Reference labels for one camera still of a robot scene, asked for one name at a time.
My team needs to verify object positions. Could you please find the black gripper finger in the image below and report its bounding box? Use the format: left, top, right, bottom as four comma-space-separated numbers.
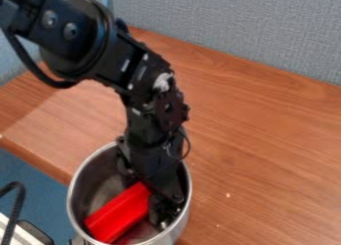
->
148, 194, 183, 230

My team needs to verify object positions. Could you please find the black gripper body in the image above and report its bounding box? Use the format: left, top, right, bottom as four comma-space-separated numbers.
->
116, 106, 191, 197

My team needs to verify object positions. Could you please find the red rectangular block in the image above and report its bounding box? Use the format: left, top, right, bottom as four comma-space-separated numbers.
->
84, 182, 151, 243

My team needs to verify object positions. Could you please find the metal pot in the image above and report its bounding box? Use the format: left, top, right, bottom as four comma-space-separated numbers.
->
67, 142, 191, 245

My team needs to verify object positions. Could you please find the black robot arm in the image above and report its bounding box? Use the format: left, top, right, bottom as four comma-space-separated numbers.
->
0, 0, 190, 224

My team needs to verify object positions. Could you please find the white and black device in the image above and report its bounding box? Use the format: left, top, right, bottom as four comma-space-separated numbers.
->
0, 212, 55, 245

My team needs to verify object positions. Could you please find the black cable loop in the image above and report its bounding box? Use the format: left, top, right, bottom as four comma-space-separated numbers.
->
0, 181, 26, 245

